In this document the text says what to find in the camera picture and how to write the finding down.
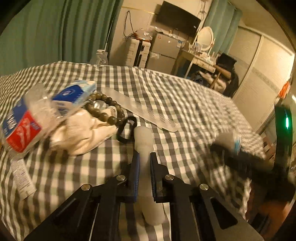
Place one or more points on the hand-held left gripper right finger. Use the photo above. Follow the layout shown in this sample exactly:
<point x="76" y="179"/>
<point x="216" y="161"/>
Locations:
<point x="153" y="178"/>

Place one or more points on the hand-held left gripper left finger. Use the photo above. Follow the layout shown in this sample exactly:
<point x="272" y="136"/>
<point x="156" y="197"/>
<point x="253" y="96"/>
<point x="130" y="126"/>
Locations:
<point x="136" y="176"/>

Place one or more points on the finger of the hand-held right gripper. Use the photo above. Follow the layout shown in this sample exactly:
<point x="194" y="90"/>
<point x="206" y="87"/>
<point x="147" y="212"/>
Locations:
<point x="240" y="156"/>

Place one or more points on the white and blue object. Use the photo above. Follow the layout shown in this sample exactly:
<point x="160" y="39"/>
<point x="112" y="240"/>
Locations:
<point x="229" y="141"/>

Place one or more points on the white translucent cylinder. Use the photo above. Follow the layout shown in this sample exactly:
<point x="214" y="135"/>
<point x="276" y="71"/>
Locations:
<point x="144" y="141"/>

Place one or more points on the white cloth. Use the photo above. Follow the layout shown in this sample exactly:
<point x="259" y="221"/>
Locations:
<point x="78" y="129"/>

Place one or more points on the crushed bottle red blue label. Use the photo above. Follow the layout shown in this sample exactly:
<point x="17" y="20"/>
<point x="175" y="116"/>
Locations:
<point x="23" y="129"/>

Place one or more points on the clear plastic comb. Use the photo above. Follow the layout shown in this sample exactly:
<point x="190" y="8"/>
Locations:
<point x="138" y="109"/>

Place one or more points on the green white checked blanket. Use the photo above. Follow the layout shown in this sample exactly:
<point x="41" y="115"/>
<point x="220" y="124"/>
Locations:
<point x="185" y="104"/>

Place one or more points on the orange cloth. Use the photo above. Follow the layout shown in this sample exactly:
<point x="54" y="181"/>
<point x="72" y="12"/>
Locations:
<point x="285" y="89"/>

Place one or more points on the pile of clothes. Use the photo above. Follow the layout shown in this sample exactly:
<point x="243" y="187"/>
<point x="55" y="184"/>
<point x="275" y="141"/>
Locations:
<point x="205" y="78"/>

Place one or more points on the chair with black clothes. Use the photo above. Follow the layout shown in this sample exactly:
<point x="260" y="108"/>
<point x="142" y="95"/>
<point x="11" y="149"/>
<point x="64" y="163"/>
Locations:
<point x="227" y="69"/>

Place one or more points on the louvered wardrobe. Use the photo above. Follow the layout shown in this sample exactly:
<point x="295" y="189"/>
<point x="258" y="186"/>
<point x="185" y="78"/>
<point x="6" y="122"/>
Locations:
<point x="259" y="69"/>

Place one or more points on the white dressing table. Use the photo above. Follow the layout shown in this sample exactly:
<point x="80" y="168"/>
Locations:
<point x="201" y="62"/>

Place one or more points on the blue white tissue pack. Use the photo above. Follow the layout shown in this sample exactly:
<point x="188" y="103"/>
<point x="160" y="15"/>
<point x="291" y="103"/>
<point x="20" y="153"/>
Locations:
<point x="71" y="92"/>

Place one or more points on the white printed tube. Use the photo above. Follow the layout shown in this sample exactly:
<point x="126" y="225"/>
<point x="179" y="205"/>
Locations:
<point x="23" y="178"/>

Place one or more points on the white oval mirror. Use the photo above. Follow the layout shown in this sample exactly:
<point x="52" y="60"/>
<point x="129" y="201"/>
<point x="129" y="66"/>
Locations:
<point x="205" y="38"/>

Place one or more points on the clear water jug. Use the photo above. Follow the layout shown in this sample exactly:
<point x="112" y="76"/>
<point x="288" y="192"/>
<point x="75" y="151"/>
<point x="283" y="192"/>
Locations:
<point x="99" y="58"/>

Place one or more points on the white suitcase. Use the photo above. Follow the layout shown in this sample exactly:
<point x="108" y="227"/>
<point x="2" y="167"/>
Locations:
<point x="137" y="52"/>

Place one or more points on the silver fridge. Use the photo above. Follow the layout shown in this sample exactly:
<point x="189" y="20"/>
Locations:
<point x="164" y="53"/>

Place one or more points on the green curtain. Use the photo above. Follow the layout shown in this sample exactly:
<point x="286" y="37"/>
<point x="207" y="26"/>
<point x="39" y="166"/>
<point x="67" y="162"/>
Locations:
<point x="46" y="34"/>
<point x="222" y="20"/>

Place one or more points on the clear plastic bag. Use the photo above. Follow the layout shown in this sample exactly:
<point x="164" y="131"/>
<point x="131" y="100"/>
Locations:
<point x="144" y="34"/>

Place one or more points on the white pole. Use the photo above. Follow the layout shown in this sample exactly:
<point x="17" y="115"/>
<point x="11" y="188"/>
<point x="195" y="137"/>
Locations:
<point x="109" y="34"/>

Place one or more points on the black wall television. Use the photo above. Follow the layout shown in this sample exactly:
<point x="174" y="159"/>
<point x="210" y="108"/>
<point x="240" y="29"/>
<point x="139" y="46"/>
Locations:
<point x="178" y="18"/>

